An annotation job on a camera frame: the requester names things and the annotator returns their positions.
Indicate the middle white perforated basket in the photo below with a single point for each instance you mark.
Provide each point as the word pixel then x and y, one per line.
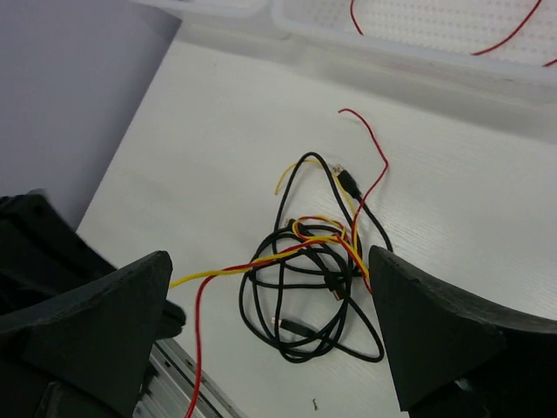
pixel 503 47

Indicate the left white perforated basket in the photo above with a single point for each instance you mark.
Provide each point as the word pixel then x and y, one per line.
pixel 225 9

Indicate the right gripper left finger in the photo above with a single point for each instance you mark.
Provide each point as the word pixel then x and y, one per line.
pixel 83 353

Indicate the white perforated basket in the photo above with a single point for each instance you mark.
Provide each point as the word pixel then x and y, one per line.
pixel 503 47
pixel 225 9

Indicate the aluminium extrusion rail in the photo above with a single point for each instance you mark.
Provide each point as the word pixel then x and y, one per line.
pixel 168 388

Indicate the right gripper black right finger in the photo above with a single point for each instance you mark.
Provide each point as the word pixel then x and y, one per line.
pixel 454 354

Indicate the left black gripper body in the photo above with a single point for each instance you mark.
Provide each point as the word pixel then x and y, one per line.
pixel 41 255

